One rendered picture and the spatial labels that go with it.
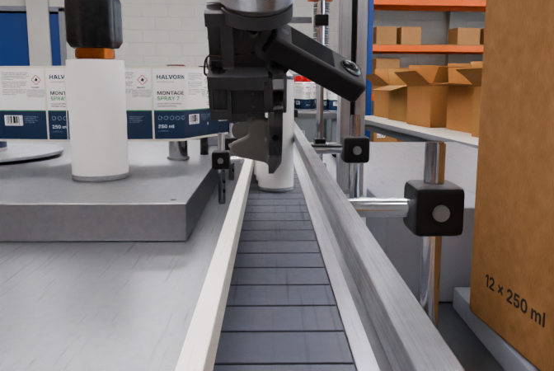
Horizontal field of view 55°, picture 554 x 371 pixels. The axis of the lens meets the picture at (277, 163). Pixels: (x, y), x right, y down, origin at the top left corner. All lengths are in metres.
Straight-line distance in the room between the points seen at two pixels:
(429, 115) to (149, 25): 5.95
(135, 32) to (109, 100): 7.69
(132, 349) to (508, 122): 0.32
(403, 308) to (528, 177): 0.22
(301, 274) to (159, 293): 0.17
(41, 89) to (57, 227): 0.46
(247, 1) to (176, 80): 0.59
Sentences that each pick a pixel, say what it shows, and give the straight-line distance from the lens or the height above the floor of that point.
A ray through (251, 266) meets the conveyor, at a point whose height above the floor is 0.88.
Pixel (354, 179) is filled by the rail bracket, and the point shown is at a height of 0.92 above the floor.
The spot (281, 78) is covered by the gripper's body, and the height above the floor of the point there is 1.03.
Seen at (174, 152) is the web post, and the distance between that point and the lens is 1.09.
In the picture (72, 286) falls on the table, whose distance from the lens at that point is 0.58.
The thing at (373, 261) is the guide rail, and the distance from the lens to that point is 0.21.
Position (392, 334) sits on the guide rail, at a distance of 0.16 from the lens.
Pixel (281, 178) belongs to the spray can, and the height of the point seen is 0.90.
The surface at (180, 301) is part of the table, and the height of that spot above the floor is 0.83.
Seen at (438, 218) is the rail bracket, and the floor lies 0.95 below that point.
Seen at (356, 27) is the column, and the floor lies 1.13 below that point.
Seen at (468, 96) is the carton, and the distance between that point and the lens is 2.97.
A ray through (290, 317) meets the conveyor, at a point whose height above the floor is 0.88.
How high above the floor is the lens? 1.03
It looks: 8 degrees down
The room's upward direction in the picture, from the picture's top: straight up
